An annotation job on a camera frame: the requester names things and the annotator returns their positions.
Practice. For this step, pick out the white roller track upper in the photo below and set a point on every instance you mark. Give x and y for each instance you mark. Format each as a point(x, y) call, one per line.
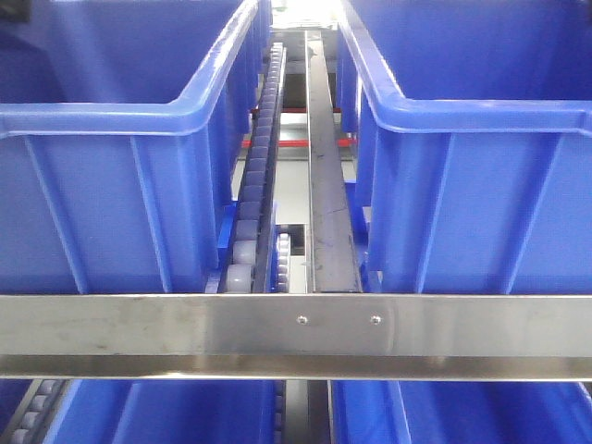
point(253, 236)

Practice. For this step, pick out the white roller track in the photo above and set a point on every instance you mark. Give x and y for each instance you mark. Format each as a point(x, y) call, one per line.
point(253, 236)
point(35, 412)

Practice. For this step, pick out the blue plastic bin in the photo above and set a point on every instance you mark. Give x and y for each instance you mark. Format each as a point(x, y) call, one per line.
point(460, 412)
point(473, 123)
point(121, 122)
point(157, 411)

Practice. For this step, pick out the blue plastic bin middle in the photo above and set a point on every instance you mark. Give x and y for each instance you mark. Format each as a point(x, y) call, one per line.
point(473, 123)

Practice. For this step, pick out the blue plastic bin lower right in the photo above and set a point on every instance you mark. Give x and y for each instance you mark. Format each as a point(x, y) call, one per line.
point(460, 412)

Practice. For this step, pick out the blue plastic bin lower left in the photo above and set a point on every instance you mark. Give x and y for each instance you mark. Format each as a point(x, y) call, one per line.
point(157, 411)

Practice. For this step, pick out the white roller track lower left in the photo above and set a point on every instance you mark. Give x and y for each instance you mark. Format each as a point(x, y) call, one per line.
point(35, 412)

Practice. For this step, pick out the steel divider rail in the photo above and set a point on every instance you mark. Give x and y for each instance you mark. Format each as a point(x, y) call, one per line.
point(333, 255)

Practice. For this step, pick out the stainless steel shelf frame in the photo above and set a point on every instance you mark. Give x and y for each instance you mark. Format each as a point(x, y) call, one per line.
point(311, 336)

